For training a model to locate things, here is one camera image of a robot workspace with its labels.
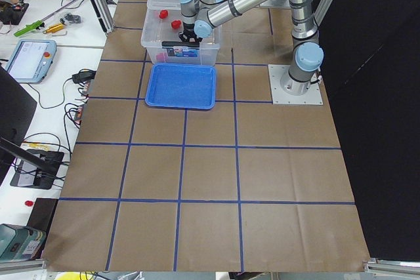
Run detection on clear plastic storage box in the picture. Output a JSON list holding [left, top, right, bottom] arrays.
[[140, 7, 224, 66]]

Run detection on red block with knob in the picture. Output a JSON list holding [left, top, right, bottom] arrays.
[[171, 20, 182, 30]]

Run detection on black power adapter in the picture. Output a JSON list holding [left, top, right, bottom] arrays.
[[72, 70, 96, 84]]

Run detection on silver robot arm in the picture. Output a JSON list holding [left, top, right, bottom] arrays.
[[178, 0, 324, 95]]

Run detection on black electronics box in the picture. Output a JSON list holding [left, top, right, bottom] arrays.
[[10, 149, 64, 190]]

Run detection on teach pendant tablet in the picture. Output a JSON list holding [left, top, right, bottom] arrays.
[[5, 39, 57, 84]]

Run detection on gold cylinder tool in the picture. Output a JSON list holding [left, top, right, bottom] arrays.
[[43, 23, 66, 34]]

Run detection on black monitor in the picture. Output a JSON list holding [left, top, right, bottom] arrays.
[[1, 69, 63, 179]]

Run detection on green device box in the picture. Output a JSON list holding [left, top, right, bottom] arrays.
[[1, 224, 46, 262]]

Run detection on small red cap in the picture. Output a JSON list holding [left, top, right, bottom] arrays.
[[24, 201, 34, 207]]

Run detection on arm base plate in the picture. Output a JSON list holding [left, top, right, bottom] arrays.
[[268, 64, 323, 106], [259, 0, 290, 9]]

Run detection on red block near latch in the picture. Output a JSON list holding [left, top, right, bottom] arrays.
[[159, 10, 169, 19]]

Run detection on brown paper table cover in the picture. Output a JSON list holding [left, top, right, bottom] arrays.
[[43, 0, 369, 272]]

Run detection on black box latch handle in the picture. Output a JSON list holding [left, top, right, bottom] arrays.
[[161, 41, 200, 49]]

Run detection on blue plastic tray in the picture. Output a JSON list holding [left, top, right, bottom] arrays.
[[145, 63, 217, 110]]

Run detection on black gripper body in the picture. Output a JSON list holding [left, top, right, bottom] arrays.
[[178, 22, 201, 43]]

